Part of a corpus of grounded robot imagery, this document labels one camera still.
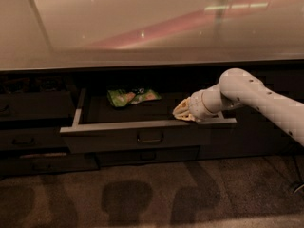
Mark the items in left drawer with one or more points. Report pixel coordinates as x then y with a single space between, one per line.
31 84

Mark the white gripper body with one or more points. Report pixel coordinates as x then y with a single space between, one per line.
197 106

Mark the green snack bag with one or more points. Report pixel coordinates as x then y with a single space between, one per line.
123 98

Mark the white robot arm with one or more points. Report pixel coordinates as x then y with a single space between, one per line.
237 87

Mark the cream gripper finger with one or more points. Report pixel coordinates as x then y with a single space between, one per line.
185 116
182 107

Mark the grey drawer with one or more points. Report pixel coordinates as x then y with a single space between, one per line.
100 127
44 165
31 138
146 156
36 106

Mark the grey cabinet door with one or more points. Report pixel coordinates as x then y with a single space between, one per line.
250 138

